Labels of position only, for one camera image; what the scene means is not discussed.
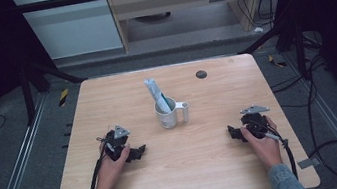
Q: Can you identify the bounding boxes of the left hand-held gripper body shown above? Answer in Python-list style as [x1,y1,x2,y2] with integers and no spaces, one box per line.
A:
[95,123,135,164]

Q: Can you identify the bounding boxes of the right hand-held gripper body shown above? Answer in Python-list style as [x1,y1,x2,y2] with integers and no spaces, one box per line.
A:
[237,102,276,143]

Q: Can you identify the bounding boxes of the white cup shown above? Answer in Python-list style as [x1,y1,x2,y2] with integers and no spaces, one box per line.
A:
[152,94,192,132]

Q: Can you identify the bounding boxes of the white and teal toothpaste tube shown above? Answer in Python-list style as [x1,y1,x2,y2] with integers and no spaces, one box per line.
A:
[143,75,174,118]

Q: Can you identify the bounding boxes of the person's right hand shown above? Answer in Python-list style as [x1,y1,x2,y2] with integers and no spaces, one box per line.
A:
[238,114,285,176]

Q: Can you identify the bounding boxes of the person's left hand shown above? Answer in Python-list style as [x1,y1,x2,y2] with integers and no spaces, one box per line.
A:
[82,136,137,189]

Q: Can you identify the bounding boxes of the dark round table grommet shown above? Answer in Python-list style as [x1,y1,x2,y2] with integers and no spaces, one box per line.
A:
[194,69,208,80]

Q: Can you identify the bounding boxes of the yellow and black floor tape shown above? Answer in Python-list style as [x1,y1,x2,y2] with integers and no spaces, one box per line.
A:
[56,87,72,108]
[267,52,288,70]

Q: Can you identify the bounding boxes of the white cabinet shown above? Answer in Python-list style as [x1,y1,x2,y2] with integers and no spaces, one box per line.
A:
[10,0,125,66]

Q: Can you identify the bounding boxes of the light wooden desk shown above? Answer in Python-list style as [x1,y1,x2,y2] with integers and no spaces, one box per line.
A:
[103,0,297,55]

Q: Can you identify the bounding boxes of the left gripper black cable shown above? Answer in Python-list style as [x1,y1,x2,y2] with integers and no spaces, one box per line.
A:
[81,135,118,189]

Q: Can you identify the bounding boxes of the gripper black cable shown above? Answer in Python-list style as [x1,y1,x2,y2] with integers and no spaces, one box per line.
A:
[249,116,300,186]
[81,135,118,189]

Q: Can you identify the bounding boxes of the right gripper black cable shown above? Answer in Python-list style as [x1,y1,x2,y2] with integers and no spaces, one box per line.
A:
[249,116,300,186]

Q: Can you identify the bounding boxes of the grey metal table bracket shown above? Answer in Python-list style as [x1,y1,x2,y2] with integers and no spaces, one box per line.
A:
[297,156,323,171]

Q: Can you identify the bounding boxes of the black frame leg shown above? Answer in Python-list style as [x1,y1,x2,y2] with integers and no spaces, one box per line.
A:
[232,17,312,92]
[15,51,93,128]

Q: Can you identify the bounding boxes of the hanging black desk cables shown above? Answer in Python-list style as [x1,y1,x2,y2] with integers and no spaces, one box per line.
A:
[235,0,279,31]

